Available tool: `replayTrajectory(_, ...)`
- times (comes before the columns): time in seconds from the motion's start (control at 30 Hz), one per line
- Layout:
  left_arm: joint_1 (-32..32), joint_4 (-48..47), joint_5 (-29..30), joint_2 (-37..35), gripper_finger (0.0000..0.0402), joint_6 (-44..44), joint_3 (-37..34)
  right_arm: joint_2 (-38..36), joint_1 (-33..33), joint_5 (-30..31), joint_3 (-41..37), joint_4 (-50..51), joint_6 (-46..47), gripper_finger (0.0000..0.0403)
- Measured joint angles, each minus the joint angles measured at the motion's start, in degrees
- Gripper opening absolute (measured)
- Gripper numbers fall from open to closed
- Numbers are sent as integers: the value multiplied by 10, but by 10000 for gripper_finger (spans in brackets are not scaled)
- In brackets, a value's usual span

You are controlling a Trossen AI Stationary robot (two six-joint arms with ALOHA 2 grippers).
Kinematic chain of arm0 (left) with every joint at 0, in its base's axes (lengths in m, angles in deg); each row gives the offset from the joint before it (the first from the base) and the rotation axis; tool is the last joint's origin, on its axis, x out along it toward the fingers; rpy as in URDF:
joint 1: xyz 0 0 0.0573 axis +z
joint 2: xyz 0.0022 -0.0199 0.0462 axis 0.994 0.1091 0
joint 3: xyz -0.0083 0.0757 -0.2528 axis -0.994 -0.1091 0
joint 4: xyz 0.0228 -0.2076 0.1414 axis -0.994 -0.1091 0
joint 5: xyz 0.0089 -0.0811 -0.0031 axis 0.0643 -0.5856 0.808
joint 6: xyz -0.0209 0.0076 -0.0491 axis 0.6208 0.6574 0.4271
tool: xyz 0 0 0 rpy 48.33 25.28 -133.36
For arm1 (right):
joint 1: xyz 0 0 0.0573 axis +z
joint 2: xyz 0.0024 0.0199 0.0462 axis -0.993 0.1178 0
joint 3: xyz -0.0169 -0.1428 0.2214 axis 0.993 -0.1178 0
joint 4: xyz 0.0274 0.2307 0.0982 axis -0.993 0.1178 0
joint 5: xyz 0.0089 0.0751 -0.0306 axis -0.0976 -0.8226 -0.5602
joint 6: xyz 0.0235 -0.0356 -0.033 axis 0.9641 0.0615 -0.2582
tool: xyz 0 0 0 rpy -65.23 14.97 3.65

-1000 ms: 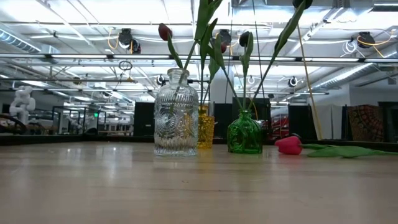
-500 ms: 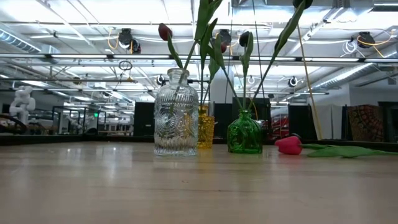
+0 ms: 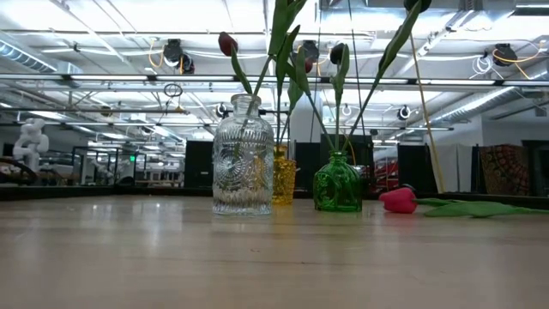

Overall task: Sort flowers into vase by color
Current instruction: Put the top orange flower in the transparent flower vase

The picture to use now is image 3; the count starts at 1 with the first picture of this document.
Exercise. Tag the green glass vase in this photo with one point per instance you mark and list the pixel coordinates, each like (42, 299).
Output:
(336, 184)

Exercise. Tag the white robot figure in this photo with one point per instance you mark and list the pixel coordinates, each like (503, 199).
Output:
(31, 141)

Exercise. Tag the white hanging cloth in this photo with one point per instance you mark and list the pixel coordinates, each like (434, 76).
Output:
(454, 167)

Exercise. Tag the red patterned hanging tapestry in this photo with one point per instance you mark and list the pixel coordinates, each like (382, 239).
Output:
(504, 169)

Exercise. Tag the yellow glass vase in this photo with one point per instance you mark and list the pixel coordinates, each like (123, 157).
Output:
(284, 180)

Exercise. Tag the black partition panel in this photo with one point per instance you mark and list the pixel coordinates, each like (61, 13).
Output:
(414, 165)
(198, 165)
(327, 143)
(306, 167)

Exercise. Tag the clear glass vase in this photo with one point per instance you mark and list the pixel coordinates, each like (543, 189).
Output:
(243, 171)

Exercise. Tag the black round ceiling fixture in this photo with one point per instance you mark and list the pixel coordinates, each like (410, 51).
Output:
(187, 64)
(504, 53)
(403, 113)
(221, 110)
(173, 49)
(313, 47)

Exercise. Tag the silver ventilation duct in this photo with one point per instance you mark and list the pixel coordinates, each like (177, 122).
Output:
(472, 105)
(21, 55)

